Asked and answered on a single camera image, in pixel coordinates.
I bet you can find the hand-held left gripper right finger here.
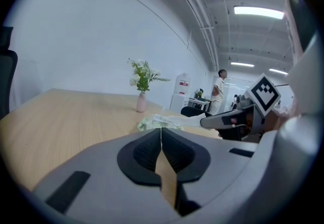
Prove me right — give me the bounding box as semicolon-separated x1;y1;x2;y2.
161;127;257;216

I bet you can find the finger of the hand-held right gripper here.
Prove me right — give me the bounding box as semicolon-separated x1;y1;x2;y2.
200;109;251;130

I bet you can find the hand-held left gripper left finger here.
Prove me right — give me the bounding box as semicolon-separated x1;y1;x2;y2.
34;128;183;224

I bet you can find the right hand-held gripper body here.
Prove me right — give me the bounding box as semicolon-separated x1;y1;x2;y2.
236;72;282;141

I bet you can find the white cloth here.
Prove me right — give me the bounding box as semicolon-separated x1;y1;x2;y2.
151;114;211;130

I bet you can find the light green cloth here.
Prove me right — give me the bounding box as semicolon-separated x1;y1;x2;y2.
137;115;186;133

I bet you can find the person's right forearm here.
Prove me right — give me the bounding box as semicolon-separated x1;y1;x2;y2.
263;104;299;134

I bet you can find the white desk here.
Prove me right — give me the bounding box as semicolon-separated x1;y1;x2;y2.
188;98;212;113

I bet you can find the black folding chair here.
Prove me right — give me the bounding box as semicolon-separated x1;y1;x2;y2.
180;106;213;118

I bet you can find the ceiling light panel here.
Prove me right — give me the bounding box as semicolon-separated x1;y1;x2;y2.
233;6;285;20
230;61;255;68
268;67;290;76

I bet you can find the white water dispenser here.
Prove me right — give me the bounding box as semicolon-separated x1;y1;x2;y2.
169;93;190;114

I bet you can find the wooden table with white legs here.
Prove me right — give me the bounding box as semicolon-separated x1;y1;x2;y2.
0;88;224;208

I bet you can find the pink vase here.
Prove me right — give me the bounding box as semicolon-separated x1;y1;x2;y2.
136;92;147;113

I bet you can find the person's torso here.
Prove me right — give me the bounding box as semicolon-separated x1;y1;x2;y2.
285;0;319;66

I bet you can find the white flower bouquet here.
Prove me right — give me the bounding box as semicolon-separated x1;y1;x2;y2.
127;58;172;95

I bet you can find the black mesh office chair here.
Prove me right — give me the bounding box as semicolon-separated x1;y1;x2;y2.
0;26;19;120

